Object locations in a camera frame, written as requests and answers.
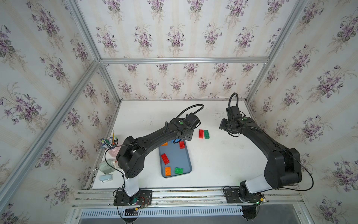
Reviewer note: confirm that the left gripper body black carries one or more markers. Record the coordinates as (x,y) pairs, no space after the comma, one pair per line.
(189,136)

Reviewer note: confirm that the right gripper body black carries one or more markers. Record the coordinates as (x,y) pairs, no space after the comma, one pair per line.
(226,125)

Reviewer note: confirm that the green lego brick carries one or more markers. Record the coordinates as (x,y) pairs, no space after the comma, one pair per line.
(206,134)
(179,171)

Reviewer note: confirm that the blue-grey plastic tray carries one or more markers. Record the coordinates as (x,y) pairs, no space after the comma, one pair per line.
(179,158)

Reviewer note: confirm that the long red lego brick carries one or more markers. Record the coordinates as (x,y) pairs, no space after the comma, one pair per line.
(165,159)

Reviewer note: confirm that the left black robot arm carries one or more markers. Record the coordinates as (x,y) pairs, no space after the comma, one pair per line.
(132,154)

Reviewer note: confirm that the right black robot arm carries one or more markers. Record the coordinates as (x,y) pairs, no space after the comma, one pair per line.
(283,166)

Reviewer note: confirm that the small red lego brick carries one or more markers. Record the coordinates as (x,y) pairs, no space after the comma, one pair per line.
(182,145)

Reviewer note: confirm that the pen cup with pens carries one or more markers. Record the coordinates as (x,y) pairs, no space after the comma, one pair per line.
(110,142)

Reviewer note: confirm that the pale blue small box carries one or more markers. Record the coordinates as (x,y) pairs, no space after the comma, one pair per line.
(106,178)

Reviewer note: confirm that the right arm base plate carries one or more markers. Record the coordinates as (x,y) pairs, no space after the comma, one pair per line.
(237,195)

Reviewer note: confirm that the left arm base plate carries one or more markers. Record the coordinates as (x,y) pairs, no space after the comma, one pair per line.
(142,198)

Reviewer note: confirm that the aluminium rail frame front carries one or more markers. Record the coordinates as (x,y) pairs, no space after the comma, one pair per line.
(162,197)

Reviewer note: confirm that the white slotted cable duct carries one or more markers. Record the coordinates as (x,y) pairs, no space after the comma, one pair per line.
(163,212)

